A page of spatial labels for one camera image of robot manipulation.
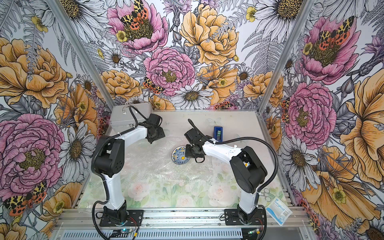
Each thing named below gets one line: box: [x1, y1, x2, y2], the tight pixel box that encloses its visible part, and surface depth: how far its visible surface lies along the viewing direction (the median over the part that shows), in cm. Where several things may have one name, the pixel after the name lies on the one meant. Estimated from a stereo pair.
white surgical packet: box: [265, 196, 293, 227], surface depth 78 cm
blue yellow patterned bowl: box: [171, 145, 191, 165], surface depth 96 cm
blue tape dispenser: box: [213, 126, 223, 142], surface depth 104 cm
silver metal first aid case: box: [110, 102, 152, 136], surface depth 101 cm
